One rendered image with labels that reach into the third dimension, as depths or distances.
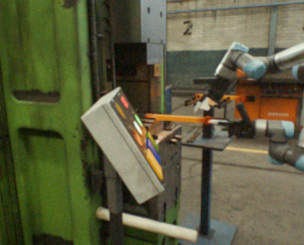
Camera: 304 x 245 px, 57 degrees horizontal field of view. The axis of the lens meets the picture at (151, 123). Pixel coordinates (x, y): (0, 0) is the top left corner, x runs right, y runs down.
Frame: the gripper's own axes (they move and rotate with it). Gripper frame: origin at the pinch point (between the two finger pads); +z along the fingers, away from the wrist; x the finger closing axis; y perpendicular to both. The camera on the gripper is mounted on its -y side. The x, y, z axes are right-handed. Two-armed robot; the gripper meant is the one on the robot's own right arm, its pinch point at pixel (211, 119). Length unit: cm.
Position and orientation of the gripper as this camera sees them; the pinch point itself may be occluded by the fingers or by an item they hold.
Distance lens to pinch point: 136.5
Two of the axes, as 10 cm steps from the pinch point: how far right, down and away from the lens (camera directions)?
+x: 4.0, -2.3, 8.9
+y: 0.3, 9.7, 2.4
